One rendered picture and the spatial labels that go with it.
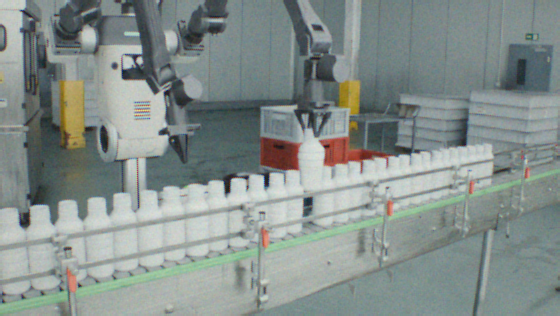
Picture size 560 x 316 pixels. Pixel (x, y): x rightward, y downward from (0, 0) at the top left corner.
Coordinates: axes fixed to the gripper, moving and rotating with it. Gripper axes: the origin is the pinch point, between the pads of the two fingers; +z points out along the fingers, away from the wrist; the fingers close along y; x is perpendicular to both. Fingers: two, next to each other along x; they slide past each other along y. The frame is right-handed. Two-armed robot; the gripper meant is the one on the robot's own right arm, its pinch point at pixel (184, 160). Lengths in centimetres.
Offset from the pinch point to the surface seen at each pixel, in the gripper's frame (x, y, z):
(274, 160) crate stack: 181, 170, -17
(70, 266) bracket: -27, -41, 21
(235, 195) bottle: -18.0, 2.3, 12.2
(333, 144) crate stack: 160, 212, -21
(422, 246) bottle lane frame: -12, 76, 40
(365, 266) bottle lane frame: -12, 47, 40
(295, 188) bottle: -18.2, 21.0, 13.0
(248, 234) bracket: -19.2, 3.1, 22.0
